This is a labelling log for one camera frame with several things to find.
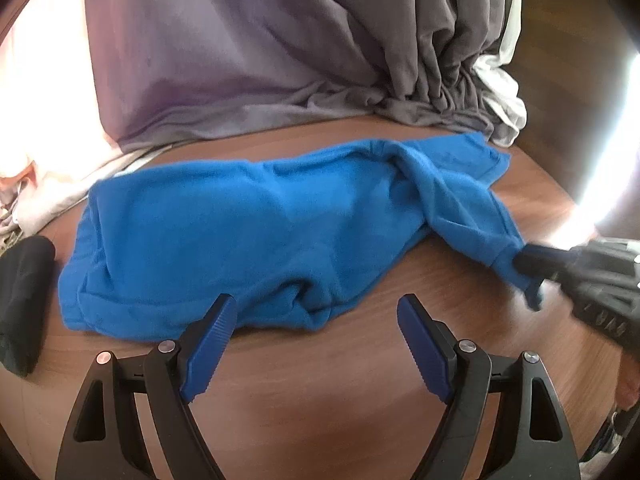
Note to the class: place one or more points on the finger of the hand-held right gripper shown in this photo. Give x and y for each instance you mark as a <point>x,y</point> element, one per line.
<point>540,262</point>

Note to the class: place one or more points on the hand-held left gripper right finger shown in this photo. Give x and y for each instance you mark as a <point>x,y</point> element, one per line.
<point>425,345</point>

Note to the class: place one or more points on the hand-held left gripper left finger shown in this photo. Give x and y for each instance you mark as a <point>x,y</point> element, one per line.
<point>210,345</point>

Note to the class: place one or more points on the blue pants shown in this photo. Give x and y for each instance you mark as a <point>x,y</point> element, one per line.
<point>250,225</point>

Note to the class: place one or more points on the person's right hand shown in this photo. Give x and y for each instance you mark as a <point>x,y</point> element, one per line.
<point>630,382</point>

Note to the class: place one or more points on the white cloth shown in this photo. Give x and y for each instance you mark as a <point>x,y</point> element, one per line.
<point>505,95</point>

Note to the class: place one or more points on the black cloth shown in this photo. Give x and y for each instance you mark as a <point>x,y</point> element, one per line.
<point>25,300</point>

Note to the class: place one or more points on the yellow checked cloth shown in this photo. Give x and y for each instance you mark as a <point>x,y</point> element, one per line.
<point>7,240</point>

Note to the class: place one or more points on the pale pink cloth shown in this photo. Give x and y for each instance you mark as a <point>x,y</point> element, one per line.
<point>45,110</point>

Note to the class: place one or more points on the grey cloth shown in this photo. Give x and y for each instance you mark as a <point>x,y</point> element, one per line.
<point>240,40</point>

